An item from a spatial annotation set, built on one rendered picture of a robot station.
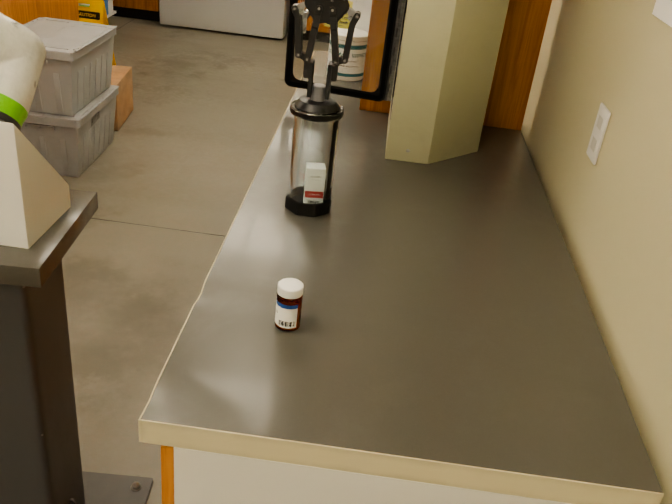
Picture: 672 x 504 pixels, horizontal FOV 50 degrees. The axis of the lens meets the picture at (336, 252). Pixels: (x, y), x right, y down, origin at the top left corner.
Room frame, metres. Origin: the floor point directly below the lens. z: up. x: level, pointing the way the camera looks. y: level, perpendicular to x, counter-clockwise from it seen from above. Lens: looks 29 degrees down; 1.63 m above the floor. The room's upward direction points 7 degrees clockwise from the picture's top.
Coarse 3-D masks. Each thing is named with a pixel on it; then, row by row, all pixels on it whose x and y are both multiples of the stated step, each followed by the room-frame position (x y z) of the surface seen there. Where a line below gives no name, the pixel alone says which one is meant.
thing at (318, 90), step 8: (312, 88) 1.41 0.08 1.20; (320, 88) 1.40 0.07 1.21; (304, 96) 1.43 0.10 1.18; (312, 96) 1.41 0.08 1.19; (320, 96) 1.40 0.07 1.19; (296, 104) 1.40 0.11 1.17; (304, 104) 1.39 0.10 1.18; (312, 104) 1.38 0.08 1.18; (320, 104) 1.39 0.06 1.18; (328, 104) 1.39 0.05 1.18; (336, 104) 1.41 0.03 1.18; (312, 112) 1.37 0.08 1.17; (320, 112) 1.37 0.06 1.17; (328, 112) 1.38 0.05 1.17
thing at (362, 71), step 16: (304, 0) 2.10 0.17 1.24; (352, 0) 2.08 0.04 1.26; (368, 0) 2.07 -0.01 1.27; (384, 0) 2.06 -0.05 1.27; (368, 16) 2.07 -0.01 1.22; (384, 16) 2.06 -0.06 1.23; (320, 32) 2.09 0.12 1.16; (368, 32) 2.07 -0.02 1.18; (384, 32) 2.06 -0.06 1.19; (304, 48) 2.10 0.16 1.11; (320, 48) 2.09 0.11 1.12; (352, 48) 2.07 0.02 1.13; (368, 48) 2.07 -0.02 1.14; (320, 64) 2.09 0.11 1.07; (352, 64) 2.07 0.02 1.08; (368, 64) 2.07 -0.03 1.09; (304, 80) 2.10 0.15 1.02; (320, 80) 2.09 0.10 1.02; (336, 80) 2.08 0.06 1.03; (352, 80) 2.07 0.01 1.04; (368, 80) 2.06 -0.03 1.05
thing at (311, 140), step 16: (304, 112) 1.37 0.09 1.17; (336, 112) 1.39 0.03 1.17; (304, 128) 1.38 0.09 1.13; (320, 128) 1.37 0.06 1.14; (304, 144) 1.37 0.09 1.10; (320, 144) 1.37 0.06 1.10; (304, 160) 1.37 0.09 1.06; (320, 160) 1.37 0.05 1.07; (304, 176) 1.37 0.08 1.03; (320, 176) 1.38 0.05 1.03; (288, 192) 1.40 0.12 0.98; (304, 192) 1.37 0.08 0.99; (320, 192) 1.38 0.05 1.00
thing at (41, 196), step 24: (0, 144) 1.11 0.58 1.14; (24, 144) 1.14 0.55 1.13; (0, 168) 1.11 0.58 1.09; (24, 168) 1.13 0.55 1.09; (48, 168) 1.21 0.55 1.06; (0, 192) 1.11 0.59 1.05; (24, 192) 1.12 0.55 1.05; (48, 192) 1.20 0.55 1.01; (0, 216) 1.11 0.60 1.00; (24, 216) 1.11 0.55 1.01; (48, 216) 1.19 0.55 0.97; (0, 240) 1.11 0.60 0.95; (24, 240) 1.11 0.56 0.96
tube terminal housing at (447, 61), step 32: (416, 0) 1.75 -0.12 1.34; (448, 0) 1.74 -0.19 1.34; (480, 0) 1.80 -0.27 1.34; (416, 32) 1.75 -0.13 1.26; (448, 32) 1.74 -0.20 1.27; (480, 32) 1.82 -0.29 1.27; (416, 64) 1.75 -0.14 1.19; (448, 64) 1.75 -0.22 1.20; (480, 64) 1.84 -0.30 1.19; (416, 96) 1.75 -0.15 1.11; (448, 96) 1.77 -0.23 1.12; (480, 96) 1.85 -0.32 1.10; (416, 128) 1.74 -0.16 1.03; (448, 128) 1.78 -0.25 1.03; (480, 128) 1.87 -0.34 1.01; (416, 160) 1.74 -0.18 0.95
